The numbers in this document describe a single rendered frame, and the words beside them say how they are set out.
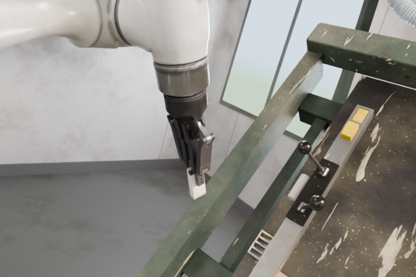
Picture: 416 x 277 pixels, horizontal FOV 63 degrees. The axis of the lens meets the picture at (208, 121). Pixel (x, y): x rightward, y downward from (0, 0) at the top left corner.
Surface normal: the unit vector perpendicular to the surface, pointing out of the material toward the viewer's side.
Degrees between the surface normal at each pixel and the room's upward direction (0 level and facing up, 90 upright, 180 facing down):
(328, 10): 90
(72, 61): 90
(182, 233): 50
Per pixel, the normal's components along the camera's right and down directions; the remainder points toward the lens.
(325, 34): -0.29, -0.58
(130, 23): -0.60, 0.40
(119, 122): 0.61, 0.35
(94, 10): 0.08, 0.24
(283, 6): -0.74, -0.05
